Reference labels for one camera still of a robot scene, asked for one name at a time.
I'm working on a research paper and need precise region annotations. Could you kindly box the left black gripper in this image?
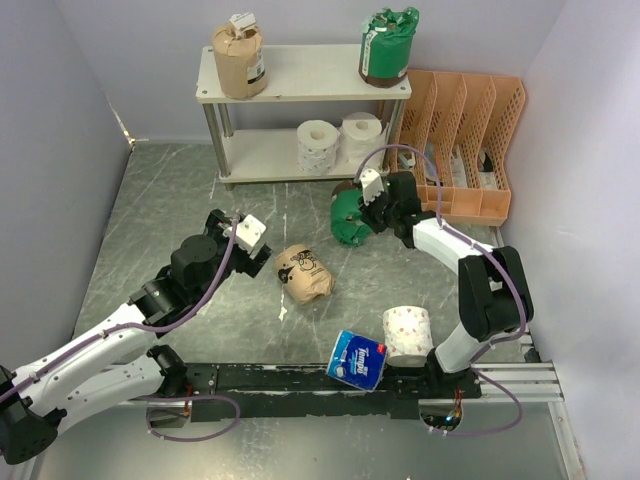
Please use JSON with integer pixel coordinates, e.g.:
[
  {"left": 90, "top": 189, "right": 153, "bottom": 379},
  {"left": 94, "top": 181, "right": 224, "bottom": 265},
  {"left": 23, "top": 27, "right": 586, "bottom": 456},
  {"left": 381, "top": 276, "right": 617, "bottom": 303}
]
[{"left": 196, "top": 207, "right": 272, "bottom": 303}]

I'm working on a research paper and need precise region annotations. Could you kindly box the green roll with brown end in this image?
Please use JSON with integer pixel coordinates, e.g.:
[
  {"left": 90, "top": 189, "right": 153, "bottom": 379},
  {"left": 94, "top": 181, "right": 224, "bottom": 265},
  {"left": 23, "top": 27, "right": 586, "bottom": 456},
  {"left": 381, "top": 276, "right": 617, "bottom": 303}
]
[{"left": 330, "top": 180, "right": 372, "bottom": 247}]

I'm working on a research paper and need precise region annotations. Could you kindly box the plain white paper roll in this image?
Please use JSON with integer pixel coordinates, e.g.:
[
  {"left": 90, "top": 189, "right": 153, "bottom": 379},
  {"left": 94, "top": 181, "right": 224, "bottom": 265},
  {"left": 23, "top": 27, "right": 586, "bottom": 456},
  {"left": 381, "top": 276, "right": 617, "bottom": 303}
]
[{"left": 340, "top": 112, "right": 387, "bottom": 164}]

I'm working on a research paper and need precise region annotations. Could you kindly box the floral white roll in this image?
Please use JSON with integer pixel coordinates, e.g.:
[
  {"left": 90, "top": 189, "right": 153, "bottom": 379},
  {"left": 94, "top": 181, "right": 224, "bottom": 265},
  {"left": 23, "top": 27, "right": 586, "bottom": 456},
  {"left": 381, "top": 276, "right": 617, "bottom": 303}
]
[
  {"left": 382, "top": 306, "right": 433, "bottom": 368},
  {"left": 296, "top": 120, "right": 339, "bottom": 176}
]

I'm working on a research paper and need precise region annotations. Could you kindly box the brown roll with cartoon print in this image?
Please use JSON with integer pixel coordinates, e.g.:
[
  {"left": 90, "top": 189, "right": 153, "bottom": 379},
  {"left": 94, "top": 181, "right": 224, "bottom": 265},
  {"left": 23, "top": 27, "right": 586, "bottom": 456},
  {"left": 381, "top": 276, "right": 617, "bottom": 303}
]
[{"left": 273, "top": 244, "right": 335, "bottom": 305}]

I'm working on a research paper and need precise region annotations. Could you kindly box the brown roll with QR label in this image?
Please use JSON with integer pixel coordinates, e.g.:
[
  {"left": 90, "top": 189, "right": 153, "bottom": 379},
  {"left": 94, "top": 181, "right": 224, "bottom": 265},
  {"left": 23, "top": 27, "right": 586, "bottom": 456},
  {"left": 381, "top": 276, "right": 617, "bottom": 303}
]
[{"left": 211, "top": 12, "right": 268, "bottom": 100}]

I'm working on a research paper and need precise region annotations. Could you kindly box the green roll with torn top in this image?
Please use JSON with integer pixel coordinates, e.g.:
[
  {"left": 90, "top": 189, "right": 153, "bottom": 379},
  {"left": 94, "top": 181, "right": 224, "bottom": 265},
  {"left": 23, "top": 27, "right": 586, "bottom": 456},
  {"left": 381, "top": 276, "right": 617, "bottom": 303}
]
[{"left": 358, "top": 7, "right": 420, "bottom": 88}]

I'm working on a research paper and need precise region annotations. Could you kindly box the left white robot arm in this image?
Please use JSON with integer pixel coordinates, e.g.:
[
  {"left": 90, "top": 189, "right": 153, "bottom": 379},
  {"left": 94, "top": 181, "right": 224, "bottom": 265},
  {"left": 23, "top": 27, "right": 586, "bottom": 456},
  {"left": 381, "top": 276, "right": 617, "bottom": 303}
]
[{"left": 1, "top": 209, "right": 271, "bottom": 465}]

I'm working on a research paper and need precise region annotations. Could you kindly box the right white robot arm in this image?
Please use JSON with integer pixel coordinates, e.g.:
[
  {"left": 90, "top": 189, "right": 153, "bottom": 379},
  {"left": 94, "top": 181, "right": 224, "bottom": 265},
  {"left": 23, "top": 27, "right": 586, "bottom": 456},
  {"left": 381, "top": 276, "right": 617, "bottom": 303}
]
[{"left": 355, "top": 168, "right": 534, "bottom": 398}]

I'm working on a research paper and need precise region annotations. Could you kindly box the white two-tier shelf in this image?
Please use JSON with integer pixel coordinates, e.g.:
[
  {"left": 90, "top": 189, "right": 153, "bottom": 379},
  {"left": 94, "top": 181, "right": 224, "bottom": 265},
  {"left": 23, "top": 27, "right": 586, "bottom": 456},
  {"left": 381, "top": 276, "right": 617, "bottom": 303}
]
[{"left": 196, "top": 44, "right": 411, "bottom": 190}]

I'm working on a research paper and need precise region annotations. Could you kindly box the orange plastic file organizer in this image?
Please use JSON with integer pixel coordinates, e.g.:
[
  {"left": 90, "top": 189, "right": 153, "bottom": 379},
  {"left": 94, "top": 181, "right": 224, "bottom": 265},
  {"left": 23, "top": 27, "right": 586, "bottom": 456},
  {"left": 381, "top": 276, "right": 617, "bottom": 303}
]
[{"left": 391, "top": 70, "right": 526, "bottom": 227}]

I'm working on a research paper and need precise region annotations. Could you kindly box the blue Tempo tissue roll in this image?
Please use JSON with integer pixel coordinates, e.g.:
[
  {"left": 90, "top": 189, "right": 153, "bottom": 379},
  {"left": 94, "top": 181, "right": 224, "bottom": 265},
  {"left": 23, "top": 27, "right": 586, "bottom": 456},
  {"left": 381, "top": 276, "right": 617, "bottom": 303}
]
[{"left": 326, "top": 330, "right": 387, "bottom": 392}]

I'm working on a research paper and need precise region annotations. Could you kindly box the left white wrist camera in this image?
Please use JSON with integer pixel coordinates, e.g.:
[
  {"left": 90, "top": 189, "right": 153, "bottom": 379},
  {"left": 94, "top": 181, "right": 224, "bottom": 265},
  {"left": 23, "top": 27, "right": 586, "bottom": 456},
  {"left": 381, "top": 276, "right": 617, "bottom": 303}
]
[{"left": 232, "top": 214, "right": 267, "bottom": 259}]

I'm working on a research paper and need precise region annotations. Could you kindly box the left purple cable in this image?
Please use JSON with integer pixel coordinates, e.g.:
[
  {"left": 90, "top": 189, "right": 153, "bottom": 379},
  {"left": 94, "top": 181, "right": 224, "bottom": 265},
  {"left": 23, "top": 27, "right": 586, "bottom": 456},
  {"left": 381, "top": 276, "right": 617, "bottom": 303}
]
[{"left": 0, "top": 209, "right": 242, "bottom": 443}]

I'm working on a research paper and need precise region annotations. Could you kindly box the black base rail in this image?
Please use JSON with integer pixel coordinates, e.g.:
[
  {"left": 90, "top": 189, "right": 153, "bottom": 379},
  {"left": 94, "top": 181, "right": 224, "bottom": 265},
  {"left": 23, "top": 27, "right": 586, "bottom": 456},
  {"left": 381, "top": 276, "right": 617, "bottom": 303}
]
[{"left": 152, "top": 363, "right": 481, "bottom": 422}]

